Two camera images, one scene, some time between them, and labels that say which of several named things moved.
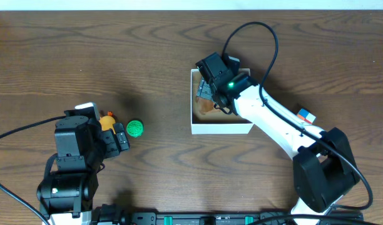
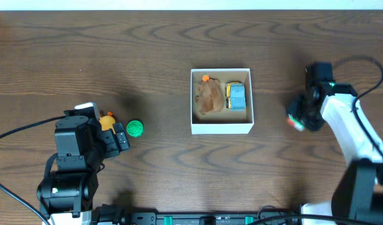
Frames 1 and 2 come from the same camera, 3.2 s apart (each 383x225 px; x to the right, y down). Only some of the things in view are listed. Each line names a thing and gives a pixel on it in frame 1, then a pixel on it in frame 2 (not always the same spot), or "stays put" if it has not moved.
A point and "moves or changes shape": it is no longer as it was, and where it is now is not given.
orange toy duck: [107, 122] stays put
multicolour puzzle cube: [305, 115] moves or changes shape
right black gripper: [208, 90] → [301, 115]
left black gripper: [109, 142] stays put
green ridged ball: [134, 128] stays put
